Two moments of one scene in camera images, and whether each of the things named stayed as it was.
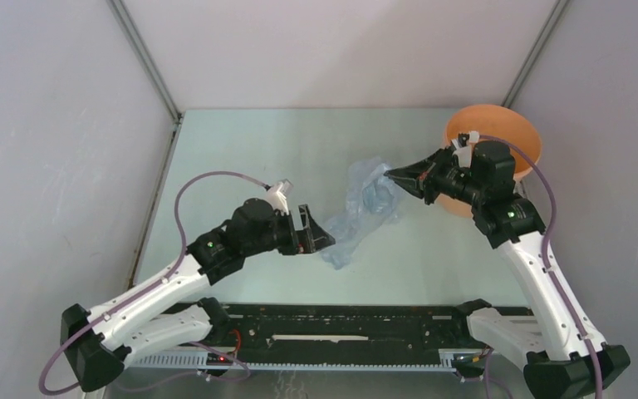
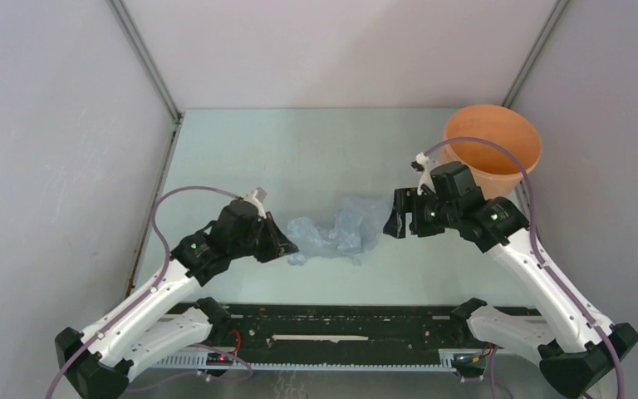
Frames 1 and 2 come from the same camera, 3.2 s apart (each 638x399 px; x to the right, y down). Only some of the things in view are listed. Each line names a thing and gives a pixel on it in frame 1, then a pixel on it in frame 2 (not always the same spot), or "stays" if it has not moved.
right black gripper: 431,165 to 406,199
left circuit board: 216,359 stays
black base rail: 346,327 stays
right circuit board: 468,361 stays
